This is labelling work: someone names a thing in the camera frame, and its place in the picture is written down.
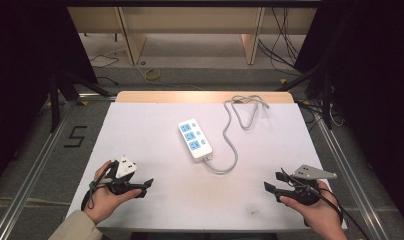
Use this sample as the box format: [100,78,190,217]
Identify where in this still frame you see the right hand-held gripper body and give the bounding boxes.
[287,163,338,206]

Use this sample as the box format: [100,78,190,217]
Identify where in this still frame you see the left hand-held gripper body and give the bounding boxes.
[106,155,148,196]

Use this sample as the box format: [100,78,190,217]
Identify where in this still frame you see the person's right hand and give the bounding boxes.
[278,179,345,235]

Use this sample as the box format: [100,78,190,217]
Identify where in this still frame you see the person's left hand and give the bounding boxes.
[83,159,143,225]

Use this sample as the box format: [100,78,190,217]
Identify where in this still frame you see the white table cover sheet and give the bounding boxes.
[65,101,348,232]

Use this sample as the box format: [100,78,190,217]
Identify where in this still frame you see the white power strip blue sockets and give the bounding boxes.
[177,118,214,164]

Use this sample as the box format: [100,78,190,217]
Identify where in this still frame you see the wooden table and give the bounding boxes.
[115,90,295,105]

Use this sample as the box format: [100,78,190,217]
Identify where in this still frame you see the black metal stand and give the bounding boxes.
[49,69,112,134]
[275,62,335,131]

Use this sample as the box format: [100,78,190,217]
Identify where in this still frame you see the yellow tape roll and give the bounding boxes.
[143,67,163,82]

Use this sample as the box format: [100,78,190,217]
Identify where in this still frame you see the black curtain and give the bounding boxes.
[293,0,404,233]
[0,0,99,189]

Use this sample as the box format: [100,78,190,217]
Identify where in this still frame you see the light wooden desk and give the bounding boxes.
[67,6,318,66]

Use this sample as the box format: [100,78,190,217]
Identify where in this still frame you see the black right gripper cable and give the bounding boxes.
[280,167,372,240]

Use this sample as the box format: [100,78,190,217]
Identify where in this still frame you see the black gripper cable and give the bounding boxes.
[280,167,372,240]
[80,161,118,212]

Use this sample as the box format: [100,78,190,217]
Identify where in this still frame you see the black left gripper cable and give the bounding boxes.
[80,161,118,212]

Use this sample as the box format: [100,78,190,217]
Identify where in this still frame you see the aluminium floor rail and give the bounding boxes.
[314,116,393,240]
[0,99,78,240]

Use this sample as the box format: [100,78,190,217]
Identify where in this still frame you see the grey power strip cable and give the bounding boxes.
[203,94,271,175]

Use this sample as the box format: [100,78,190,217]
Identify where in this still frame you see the tangle of floor cables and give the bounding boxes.
[297,99,345,132]

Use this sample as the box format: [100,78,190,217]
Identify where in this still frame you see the pale floor cable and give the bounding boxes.
[135,64,205,92]

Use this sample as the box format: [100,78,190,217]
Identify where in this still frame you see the thin black floor cable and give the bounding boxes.
[88,53,121,70]

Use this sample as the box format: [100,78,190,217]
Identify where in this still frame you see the bundle of black floor cables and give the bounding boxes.
[257,6,302,69]

